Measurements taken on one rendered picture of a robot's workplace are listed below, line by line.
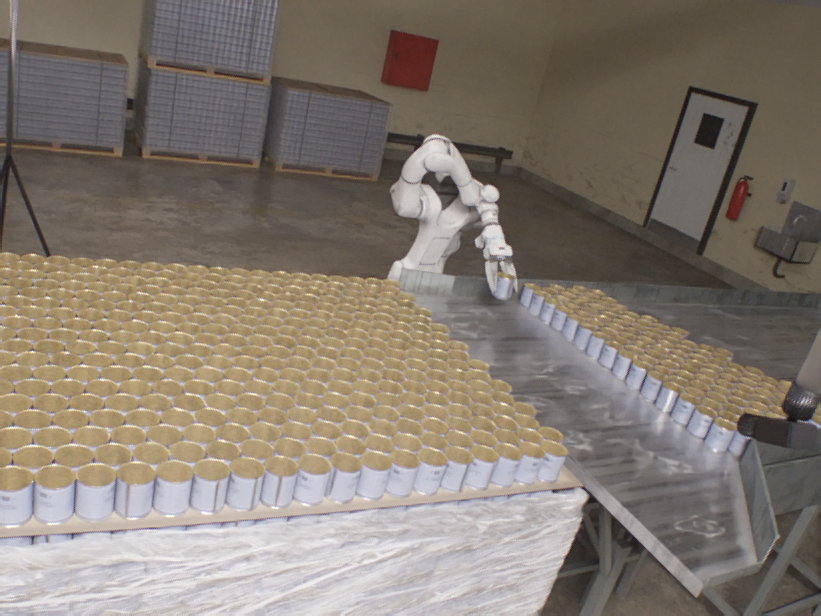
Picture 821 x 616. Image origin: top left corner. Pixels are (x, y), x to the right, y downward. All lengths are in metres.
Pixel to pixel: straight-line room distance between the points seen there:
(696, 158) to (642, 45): 2.05
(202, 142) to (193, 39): 1.18
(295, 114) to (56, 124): 2.76
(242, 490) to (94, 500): 0.27
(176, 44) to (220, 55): 0.51
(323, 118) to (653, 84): 4.67
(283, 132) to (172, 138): 1.35
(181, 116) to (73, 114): 1.20
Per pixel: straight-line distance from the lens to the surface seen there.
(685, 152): 10.16
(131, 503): 1.34
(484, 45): 11.97
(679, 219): 10.07
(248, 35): 8.75
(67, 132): 8.62
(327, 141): 9.25
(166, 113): 8.71
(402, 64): 11.07
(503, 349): 2.40
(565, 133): 12.02
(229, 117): 8.86
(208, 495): 1.36
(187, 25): 8.62
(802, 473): 2.64
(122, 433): 1.47
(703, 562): 1.74
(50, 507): 1.33
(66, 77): 8.52
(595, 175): 11.36
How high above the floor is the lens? 2.00
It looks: 23 degrees down
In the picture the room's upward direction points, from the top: 13 degrees clockwise
